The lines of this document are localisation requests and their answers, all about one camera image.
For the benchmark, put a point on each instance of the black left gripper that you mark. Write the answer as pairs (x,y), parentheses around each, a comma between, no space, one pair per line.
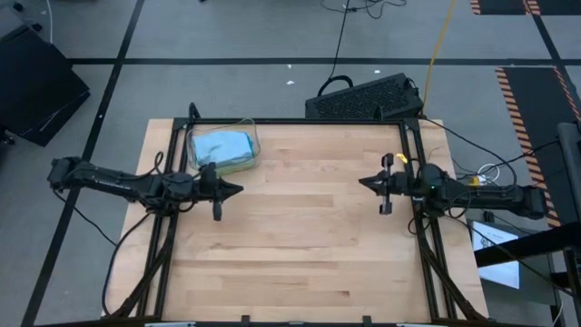
(213,188)

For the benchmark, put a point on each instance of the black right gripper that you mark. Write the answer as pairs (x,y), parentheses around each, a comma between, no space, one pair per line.
(395,184)

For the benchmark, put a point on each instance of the green microfiber towel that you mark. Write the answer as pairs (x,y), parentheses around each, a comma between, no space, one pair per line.
(238,167)

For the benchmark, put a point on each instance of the blue microfiber towel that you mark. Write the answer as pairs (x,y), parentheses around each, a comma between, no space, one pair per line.
(222,147)

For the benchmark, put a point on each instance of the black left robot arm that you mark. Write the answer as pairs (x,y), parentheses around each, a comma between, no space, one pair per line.
(118,181)

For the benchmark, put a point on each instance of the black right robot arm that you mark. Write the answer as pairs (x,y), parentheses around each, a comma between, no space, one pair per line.
(490,193)

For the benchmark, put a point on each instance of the clear plastic bin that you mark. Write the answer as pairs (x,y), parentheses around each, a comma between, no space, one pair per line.
(256,136)

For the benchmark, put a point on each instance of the black perforated computer case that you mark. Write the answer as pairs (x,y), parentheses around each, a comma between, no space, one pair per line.
(363,97)

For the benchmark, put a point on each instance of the yellow plug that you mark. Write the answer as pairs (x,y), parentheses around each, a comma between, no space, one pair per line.
(474,181)

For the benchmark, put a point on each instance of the black power adapter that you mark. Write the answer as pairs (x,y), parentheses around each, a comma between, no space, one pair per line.
(488,217)

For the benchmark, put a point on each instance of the white printed paper sheet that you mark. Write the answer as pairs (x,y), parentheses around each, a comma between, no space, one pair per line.
(497,272)

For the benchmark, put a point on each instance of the black metal stand beam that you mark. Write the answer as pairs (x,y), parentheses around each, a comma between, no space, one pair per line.
(526,245)

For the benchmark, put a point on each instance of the black mat with orange stripes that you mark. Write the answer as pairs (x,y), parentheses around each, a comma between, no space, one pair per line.
(499,5)
(531,113)

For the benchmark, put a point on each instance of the large black equipment case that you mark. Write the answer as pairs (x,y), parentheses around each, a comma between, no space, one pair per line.
(36,86)

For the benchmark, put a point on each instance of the black metal table frame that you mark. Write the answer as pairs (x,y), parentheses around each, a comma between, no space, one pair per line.
(295,121)

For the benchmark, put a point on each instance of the black frame clamp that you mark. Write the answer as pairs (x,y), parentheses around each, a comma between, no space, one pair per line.
(367,320)

